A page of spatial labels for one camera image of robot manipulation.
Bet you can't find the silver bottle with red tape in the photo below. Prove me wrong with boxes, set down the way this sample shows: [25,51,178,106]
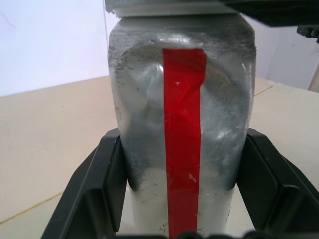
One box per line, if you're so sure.
[107,16,257,239]

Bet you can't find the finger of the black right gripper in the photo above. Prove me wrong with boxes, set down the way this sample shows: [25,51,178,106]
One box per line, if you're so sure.
[219,0,319,38]

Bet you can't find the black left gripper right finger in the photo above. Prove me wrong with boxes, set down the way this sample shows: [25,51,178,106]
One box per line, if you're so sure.
[228,128,319,239]

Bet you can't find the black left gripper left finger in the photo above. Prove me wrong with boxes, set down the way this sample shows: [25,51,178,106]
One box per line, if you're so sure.
[47,128,130,239]

